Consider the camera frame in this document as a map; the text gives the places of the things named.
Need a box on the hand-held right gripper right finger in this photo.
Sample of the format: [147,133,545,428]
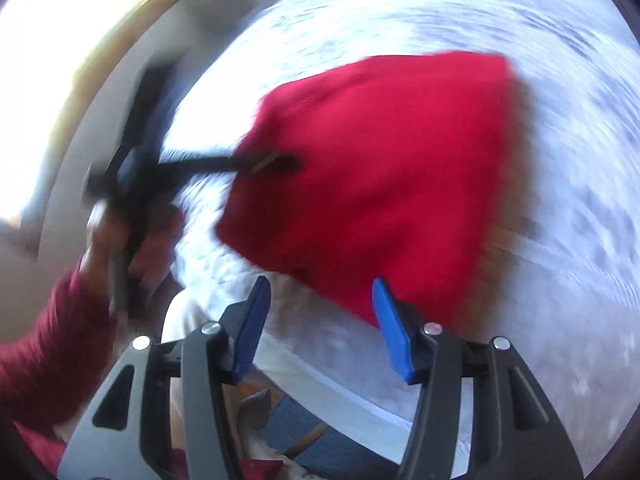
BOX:
[372,277,585,480]

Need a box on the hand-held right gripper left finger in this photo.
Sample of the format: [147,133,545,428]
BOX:
[56,275,272,480]

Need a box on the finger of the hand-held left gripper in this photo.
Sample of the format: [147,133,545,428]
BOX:
[159,152,301,179]

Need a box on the red knit sweater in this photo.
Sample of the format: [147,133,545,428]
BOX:
[215,51,524,332]

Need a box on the person's left forearm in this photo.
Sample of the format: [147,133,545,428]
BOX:
[0,259,123,463]

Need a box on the person's left hand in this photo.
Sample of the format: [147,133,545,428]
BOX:
[79,199,187,286]

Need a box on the blue grey cloth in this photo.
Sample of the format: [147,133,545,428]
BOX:
[267,394,403,480]

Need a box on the bright window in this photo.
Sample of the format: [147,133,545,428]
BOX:
[0,0,183,226]

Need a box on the white grey patterned blanket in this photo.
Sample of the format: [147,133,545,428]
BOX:
[159,0,640,477]

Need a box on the wooden window frame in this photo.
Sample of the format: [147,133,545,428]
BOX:
[70,0,188,106]

